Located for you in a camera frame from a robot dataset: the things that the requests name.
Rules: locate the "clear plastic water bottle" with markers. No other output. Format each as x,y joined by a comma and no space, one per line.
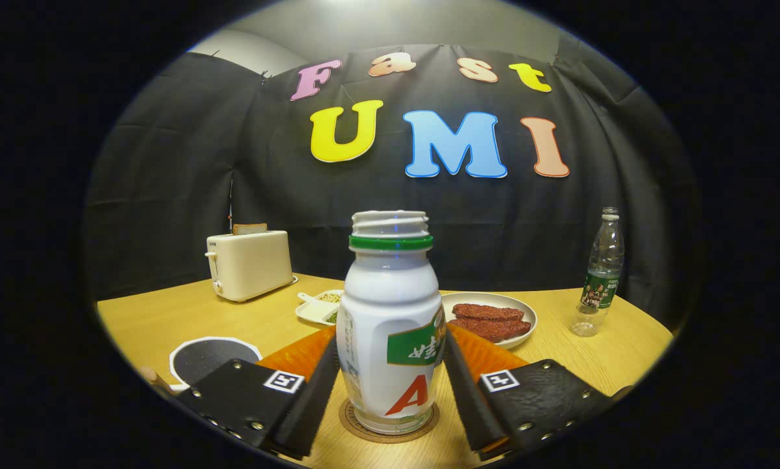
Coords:
601,273

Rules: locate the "round cork coaster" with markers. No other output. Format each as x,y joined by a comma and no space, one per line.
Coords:
348,420

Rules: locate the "toast bread slice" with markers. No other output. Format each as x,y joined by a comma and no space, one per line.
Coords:
250,228

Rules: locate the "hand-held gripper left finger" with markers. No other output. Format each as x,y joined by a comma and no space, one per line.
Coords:
234,397

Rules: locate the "cream toaster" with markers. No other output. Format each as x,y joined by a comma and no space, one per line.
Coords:
250,264

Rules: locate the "wooden table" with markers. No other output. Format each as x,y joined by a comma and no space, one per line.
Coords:
592,358

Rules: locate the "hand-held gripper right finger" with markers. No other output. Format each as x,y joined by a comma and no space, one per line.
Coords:
546,397

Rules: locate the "white juice bottle green label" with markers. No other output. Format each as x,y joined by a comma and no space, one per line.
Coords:
383,299

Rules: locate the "dried red meat strip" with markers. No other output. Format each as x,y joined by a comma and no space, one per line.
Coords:
494,329
487,311

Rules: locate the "white round plate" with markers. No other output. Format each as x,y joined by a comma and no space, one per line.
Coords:
527,316

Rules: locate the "white divided dish of beans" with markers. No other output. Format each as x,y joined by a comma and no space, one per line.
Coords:
315,309

